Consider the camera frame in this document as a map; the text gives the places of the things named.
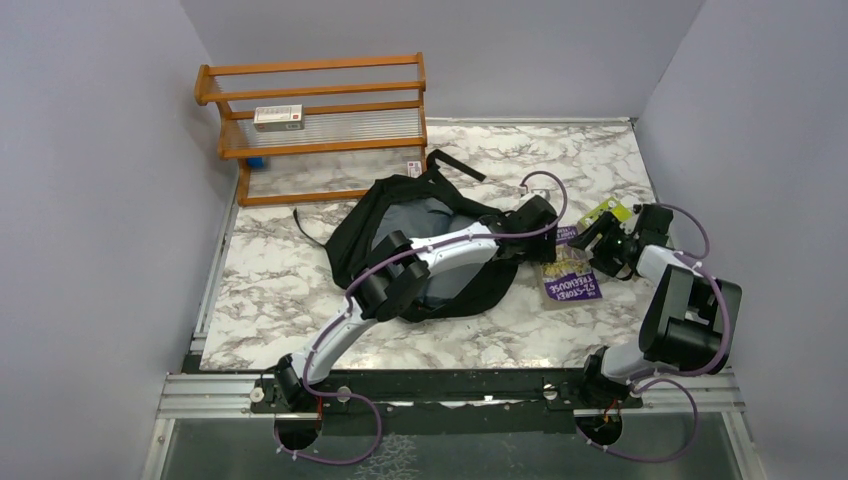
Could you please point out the purple treehouse book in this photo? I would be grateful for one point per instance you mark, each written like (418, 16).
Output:
(569, 280)

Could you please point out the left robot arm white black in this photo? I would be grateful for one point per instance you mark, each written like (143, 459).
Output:
(425, 261)

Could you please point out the white red box on shelf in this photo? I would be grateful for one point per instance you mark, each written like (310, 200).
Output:
(278, 118)

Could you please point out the wooden shelf rack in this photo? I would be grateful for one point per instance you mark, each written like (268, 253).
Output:
(364, 119)

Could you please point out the small red white box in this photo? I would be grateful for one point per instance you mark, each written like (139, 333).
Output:
(414, 169)

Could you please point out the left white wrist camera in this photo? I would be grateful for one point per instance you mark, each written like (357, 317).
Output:
(529, 196)

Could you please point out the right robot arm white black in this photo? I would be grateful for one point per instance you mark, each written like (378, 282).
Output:
(688, 327)

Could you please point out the green comic book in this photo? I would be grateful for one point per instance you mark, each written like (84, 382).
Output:
(611, 205)

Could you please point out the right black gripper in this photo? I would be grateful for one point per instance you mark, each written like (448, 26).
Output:
(606, 225)

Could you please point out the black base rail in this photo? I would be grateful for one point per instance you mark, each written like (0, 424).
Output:
(441, 402)

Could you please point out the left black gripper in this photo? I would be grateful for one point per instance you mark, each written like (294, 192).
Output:
(542, 251)

